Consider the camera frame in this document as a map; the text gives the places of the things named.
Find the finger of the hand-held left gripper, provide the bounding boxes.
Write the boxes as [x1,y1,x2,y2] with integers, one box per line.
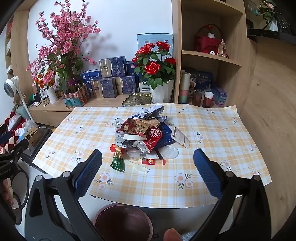
[0,138,29,161]
[0,132,11,145]

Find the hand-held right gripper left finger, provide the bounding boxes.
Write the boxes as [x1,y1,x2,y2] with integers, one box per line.
[24,149,103,241]

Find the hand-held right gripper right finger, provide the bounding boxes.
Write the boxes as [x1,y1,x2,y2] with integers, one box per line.
[192,148,271,241]

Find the green red snack packet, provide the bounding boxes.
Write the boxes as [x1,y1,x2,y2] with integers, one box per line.
[110,148,126,173]

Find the clear round plastic lid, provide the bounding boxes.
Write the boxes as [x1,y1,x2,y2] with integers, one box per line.
[161,146,179,160]

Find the white printed pouch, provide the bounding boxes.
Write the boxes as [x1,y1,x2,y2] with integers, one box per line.
[171,126,190,149]

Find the trash wrappers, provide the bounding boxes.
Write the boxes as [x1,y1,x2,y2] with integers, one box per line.
[154,122,178,149]

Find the clear printed plastic wrapper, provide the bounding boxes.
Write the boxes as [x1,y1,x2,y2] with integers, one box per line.
[115,118,130,147]

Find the white paper strip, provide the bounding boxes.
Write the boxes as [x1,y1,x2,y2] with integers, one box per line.
[122,134,147,141]

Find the brown plastic waste bin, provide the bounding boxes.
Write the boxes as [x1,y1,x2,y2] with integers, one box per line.
[93,203,154,241]

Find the crushed red drink can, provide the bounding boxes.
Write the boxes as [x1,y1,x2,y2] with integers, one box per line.
[136,126,163,153]

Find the brown paper bag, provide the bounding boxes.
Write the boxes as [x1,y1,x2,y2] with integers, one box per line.
[121,118,160,136]

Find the grey white mailer bag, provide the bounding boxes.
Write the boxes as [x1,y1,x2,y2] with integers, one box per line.
[129,104,168,122]

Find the person's left hand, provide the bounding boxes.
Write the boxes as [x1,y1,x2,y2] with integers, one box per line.
[1,179,15,209]

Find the red white patterned blanket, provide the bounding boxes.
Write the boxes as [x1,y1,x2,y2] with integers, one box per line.
[0,111,28,153]

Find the brown cardboard box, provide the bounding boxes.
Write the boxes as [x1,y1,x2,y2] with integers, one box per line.
[26,126,39,146]

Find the black hard case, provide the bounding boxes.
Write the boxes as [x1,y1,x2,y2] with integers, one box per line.
[22,127,53,163]

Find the wooden low cabinet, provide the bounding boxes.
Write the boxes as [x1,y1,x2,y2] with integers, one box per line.
[29,94,176,128]

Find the yellow plaid floral tablecloth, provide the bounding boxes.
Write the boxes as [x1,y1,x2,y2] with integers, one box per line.
[32,103,272,209]

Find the black silver snack packet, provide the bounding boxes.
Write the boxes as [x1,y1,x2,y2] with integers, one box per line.
[121,140,139,149]

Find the white plastic fork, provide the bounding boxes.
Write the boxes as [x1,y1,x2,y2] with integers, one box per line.
[125,161,149,173]

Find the white clip fan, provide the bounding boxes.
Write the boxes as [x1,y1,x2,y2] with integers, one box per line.
[3,76,33,121]

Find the row of small amber bottles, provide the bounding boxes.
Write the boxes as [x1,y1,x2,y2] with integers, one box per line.
[32,91,50,107]

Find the red rectangular lighter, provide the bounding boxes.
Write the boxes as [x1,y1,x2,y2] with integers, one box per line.
[142,159,166,165]

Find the white ribbed vase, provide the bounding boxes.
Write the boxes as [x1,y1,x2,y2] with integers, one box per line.
[47,85,58,104]

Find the person's right leg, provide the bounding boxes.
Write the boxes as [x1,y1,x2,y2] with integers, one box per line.
[181,230,197,241]

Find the teal patterned packet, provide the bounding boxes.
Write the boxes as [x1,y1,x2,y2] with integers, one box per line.
[63,97,81,108]

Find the orange artificial flowers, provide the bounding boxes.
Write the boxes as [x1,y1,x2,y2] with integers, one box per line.
[32,72,56,88]

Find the red paper cup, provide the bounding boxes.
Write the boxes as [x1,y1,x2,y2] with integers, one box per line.
[203,91,214,108]

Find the beige slipper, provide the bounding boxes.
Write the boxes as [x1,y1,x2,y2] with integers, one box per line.
[163,228,182,241]

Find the brown glass cup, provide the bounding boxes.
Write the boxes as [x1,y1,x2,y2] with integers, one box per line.
[191,91,203,106]

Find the small blue box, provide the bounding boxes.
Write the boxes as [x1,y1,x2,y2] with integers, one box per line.
[211,86,227,107]

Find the copper ribbed planter box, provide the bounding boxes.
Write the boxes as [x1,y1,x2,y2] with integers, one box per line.
[61,83,91,109]

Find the gold and blue gift box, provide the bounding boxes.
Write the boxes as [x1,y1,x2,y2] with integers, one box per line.
[90,77,116,98]
[115,76,136,95]
[99,56,126,78]

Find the stack of pastel cups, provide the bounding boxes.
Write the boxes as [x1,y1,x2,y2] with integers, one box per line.
[179,72,191,104]

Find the gold leaf-shaped dish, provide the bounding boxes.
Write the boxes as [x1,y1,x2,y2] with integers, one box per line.
[122,93,153,107]

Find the white faceted flower pot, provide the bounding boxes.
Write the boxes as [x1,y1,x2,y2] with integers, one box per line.
[150,79,174,103]

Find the wooden bookcase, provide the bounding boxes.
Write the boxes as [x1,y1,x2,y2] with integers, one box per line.
[5,0,30,81]

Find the dark blue printed gift box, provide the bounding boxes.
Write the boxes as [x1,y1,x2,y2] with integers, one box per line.
[185,67,213,93]

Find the blue white carton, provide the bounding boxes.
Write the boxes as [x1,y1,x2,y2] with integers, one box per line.
[81,70,102,85]

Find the wooden shelf unit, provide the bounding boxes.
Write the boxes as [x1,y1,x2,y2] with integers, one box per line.
[172,0,258,109]

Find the pink blossom artificial plant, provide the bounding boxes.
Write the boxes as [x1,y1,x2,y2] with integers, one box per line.
[26,0,101,93]

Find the red rose artificial plant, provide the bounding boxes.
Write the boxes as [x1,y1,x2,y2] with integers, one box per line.
[132,41,177,90]

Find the clear perfume bottle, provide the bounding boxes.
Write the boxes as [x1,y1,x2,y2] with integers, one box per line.
[217,39,226,57]

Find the light blue carton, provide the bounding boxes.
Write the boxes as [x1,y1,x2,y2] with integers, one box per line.
[137,34,173,58]

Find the black glass table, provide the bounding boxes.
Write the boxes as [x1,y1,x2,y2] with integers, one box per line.
[245,0,296,45]

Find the pink rose bouquet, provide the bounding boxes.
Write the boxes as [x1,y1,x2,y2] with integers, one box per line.
[257,0,277,22]

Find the red basket with handle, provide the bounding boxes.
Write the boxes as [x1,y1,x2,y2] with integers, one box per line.
[194,23,223,54]

